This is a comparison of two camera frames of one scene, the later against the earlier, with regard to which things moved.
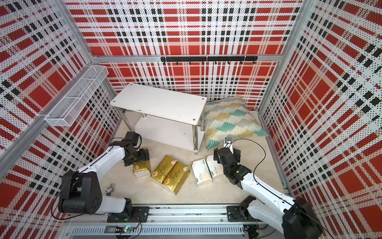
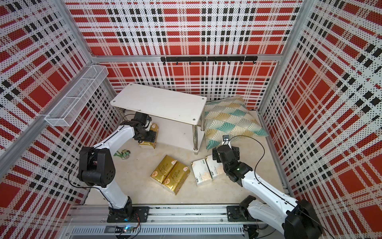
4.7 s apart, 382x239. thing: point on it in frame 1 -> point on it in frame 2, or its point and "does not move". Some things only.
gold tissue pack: [142, 168] -> [145, 145]
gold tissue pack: [161, 171] does not move
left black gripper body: [137, 156] -> [145, 135]
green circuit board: [123, 229] does not move
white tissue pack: [216, 169] does not move
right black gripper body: [215, 155] does not move
